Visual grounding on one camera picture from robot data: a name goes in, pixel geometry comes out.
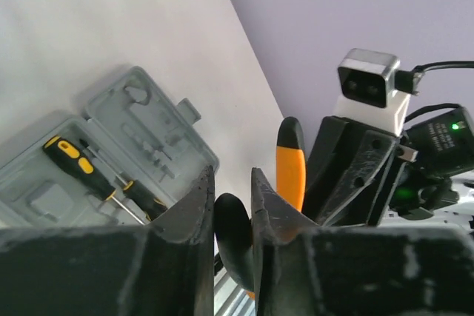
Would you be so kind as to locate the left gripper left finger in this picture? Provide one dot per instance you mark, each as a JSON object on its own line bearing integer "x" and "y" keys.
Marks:
{"x": 162, "y": 268}

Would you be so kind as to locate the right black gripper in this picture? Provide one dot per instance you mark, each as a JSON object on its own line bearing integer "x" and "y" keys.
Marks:
{"x": 344, "y": 159}

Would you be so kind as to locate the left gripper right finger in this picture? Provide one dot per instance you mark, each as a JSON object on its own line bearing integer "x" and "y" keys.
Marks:
{"x": 301, "y": 268}

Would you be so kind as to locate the black yellow screwdriver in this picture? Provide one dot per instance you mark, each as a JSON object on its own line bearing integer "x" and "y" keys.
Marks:
{"x": 71, "y": 160}
{"x": 132, "y": 189}

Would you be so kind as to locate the orange handled pliers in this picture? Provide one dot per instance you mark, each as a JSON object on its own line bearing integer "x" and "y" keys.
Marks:
{"x": 232, "y": 226}

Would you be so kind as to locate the grey plastic tool case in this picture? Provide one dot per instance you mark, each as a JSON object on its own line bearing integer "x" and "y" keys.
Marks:
{"x": 136, "y": 128}

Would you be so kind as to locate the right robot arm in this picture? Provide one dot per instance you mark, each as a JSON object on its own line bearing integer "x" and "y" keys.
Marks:
{"x": 451, "y": 127}

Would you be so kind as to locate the aluminium front rail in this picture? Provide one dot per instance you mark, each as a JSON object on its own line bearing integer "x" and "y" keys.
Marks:
{"x": 229, "y": 298}

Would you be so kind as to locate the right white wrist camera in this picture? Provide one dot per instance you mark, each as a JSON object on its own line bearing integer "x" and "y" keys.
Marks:
{"x": 368, "y": 91}

